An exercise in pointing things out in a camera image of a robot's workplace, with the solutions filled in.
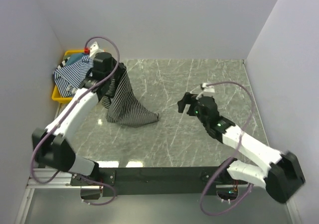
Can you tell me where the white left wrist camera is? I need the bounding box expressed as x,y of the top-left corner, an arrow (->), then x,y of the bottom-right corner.
84,41 -> 104,59

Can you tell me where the black striped tank top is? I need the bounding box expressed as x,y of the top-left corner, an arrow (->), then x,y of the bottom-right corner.
101,63 -> 159,127

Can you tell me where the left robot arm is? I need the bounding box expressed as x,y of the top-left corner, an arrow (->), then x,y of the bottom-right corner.
30,52 -> 119,185

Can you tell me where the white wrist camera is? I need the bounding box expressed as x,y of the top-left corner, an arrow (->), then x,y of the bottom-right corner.
84,41 -> 104,59
200,83 -> 215,93

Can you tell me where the aluminium extrusion rail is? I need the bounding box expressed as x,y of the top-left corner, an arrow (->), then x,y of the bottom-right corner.
26,166 -> 75,190

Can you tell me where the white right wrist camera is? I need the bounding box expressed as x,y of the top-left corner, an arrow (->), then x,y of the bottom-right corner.
200,83 -> 215,93

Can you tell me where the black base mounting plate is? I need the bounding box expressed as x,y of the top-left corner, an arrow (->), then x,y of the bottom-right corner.
70,166 -> 240,201

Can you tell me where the blue white striped tank top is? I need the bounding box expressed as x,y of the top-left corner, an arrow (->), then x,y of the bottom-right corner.
53,55 -> 93,97

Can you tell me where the yellow plastic bin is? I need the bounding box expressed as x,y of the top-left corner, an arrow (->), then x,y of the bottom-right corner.
51,50 -> 83,104

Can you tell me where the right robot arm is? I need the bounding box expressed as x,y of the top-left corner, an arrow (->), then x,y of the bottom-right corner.
177,92 -> 306,204

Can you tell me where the teal tank top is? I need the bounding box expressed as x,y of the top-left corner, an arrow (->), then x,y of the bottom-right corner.
65,53 -> 85,65

